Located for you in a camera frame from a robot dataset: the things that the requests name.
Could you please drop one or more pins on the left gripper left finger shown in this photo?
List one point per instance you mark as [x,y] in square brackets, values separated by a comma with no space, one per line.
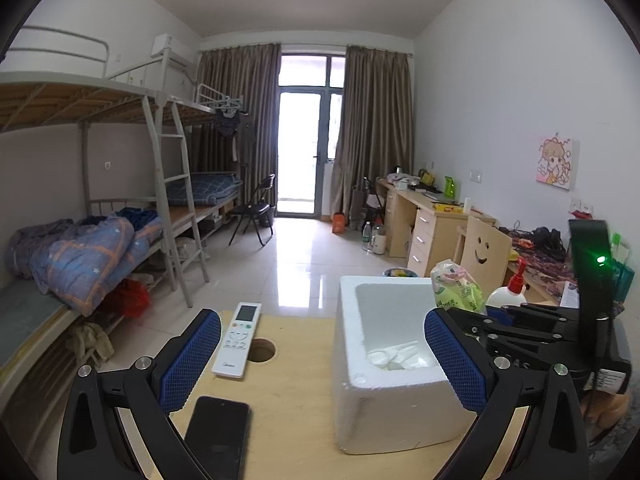
[94,443]

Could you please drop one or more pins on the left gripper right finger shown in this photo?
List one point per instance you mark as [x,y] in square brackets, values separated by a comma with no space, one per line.
[495,369]

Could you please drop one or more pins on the blue face masks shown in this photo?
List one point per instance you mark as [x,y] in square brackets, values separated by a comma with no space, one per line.
[405,356]

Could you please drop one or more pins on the right hand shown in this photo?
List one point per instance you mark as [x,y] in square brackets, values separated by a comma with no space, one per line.
[604,410]

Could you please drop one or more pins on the white lotion pump bottle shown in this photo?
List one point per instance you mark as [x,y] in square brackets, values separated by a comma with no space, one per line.
[511,295]

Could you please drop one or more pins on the black smartphone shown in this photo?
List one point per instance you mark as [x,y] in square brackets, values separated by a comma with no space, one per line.
[217,436]

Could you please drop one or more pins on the wooden smiley chair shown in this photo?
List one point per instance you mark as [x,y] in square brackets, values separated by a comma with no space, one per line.
[485,255]

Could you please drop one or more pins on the white remote control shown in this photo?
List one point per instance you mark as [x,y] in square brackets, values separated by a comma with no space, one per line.
[232,355]

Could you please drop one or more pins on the white foam box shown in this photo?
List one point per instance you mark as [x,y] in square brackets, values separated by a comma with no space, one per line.
[389,393]

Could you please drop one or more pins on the blue plaid quilt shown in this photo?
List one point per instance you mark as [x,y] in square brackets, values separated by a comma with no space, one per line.
[81,262]

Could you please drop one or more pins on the wooden drawer desk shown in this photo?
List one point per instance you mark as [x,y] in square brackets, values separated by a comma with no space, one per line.
[418,232]

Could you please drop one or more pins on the metal bunk bed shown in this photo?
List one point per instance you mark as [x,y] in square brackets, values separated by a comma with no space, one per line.
[130,151]

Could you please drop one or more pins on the black folding chair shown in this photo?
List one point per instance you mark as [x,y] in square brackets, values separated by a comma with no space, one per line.
[257,212]

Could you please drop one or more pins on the right brown curtain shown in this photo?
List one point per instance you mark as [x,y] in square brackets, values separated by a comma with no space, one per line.
[377,127]

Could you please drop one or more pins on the brown curtain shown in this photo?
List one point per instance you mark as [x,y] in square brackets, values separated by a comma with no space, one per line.
[244,142]
[377,127]

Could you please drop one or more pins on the left brown curtain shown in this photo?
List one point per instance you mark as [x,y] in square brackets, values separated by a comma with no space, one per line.
[244,142]

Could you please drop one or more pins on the white air conditioner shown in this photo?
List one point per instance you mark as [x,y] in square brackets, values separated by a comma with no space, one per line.
[177,50]

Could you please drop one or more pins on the anime wall picture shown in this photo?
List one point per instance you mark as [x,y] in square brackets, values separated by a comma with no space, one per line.
[555,166]

